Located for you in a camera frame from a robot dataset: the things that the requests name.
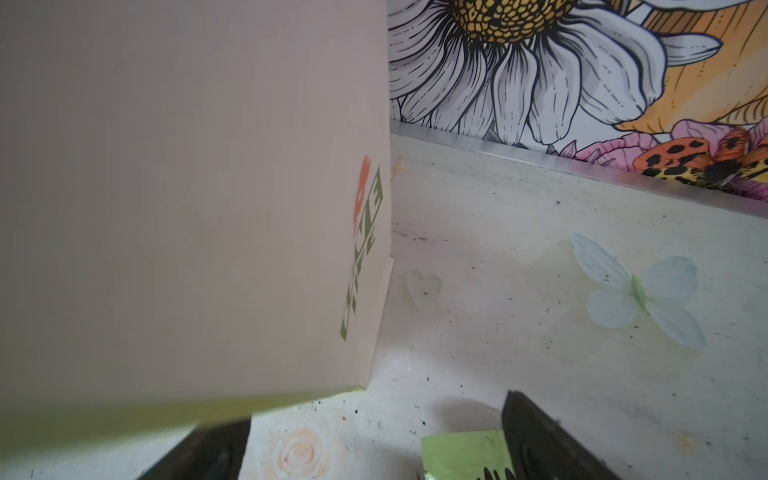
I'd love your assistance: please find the green snack packet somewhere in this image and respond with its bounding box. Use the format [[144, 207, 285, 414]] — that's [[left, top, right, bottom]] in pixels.
[[420, 430, 516, 480]]

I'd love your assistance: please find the white paper bag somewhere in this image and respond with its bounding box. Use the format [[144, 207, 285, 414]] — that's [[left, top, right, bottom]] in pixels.
[[1, 1, 393, 456]]

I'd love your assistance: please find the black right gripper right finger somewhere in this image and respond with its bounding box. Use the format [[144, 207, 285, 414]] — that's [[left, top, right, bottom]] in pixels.
[[501, 391, 619, 480]]

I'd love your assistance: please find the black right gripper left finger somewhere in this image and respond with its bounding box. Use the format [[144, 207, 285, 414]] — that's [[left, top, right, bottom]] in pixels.
[[138, 420, 251, 480]]

